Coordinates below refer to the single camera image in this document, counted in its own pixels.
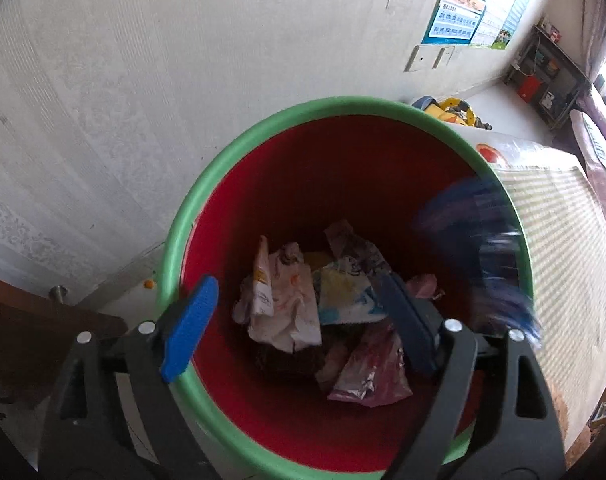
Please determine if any lilac packet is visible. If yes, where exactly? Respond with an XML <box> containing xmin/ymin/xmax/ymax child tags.
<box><xmin>407</xmin><ymin>272</ymin><xmax>440</xmax><ymax>301</ymax></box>

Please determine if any red container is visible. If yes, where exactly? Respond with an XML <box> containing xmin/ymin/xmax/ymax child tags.
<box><xmin>518</xmin><ymin>76</ymin><xmax>542</xmax><ymax>103</ymax></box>

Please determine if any dark metal shelf rack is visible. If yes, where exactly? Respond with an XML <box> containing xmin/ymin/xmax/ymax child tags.
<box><xmin>504</xmin><ymin>24</ymin><xmax>591</xmax><ymax>131</ymax></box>

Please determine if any red bin with green rim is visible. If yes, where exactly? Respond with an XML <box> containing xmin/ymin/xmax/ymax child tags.
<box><xmin>155</xmin><ymin>96</ymin><xmax>536</xmax><ymax>478</ymax></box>

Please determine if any dark wooden door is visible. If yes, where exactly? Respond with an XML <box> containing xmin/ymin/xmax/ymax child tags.
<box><xmin>0</xmin><ymin>272</ymin><xmax>129</xmax><ymax>406</ymax></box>

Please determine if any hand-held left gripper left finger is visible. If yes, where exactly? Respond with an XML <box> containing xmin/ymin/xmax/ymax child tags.
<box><xmin>38</xmin><ymin>275</ymin><xmax>220</xmax><ymax>480</ymax></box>

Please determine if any torn white pink wrapper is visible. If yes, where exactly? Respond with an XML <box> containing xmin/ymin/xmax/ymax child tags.
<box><xmin>324</xmin><ymin>219</ymin><xmax>391</xmax><ymax>273</ymax></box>

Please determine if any blue bordered letter wall poster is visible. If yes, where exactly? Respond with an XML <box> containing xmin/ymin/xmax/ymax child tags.
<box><xmin>422</xmin><ymin>0</ymin><xmax>494</xmax><ymax>45</ymax></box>

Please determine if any dark brown packet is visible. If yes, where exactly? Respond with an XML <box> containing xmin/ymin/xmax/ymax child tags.
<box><xmin>255</xmin><ymin>342</ymin><xmax>329</xmax><ymax>378</ymax></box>

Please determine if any large pink snack bag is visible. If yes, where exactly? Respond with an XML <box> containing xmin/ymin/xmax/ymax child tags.
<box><xmin>327</xmin><ymin>322</ymin><xmax>415</xmax><ymax>407</ymax></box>

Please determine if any yellow toy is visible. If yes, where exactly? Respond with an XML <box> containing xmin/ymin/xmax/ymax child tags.
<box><xmin>435</xmin><ymin>97</ymin><xmax>491</xmax><ymax>131</ymax></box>

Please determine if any white chart wall poster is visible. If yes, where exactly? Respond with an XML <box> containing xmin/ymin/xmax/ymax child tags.
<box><xmin>470</xmin><ymin>0</ymin><xmax>521</xmax><ymax>46</ymax></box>

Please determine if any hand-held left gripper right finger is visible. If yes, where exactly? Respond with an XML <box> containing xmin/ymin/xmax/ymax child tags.
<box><xmin>370</xmin><ymin>271</ymin><xmax>568</xmax><ymax>480</ymax></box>

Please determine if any white printed table cover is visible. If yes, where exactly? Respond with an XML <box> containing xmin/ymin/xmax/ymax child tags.
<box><xmin>450</xmin><ymin>122</ymin><xmax>584</xmax><ymax>173</ymax></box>

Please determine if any yellow printed carton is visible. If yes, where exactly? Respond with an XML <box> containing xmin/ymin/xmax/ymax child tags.
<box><xmin>310</xmin><ymin>255</ymin><xmax>390</xmax><ymax>326</ymax></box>

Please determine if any white orange wrapper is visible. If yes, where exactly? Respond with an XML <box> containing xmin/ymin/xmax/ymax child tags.
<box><xmin>232</xmin><ymin>234</ymin><xmax>324</xmax><ymax>352</ymax></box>

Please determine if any dark blue wrapper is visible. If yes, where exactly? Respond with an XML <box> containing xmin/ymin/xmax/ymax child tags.
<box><xmin>412</xmin><ymin>175</ymin><xmax>544</xmax><ymax>348</ymax></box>

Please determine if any green chart wall poster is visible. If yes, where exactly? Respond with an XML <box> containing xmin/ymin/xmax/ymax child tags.
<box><xmin>490</xmin><ymin>0</ymin><xmax>536</xmax><ymax>52</ymax></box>

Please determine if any striped yellow tablecloth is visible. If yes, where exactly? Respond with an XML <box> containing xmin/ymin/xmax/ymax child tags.
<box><xmin>490</xmin><ymin>162</ymin><xmax>606</xmax><ymax>461</ymax></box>

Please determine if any single white wall socket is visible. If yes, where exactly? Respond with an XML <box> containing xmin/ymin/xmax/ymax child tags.
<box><xmin>404</xmin><ymin>45</ymin><xmax>436</xmax><ymax>73</ymax></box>

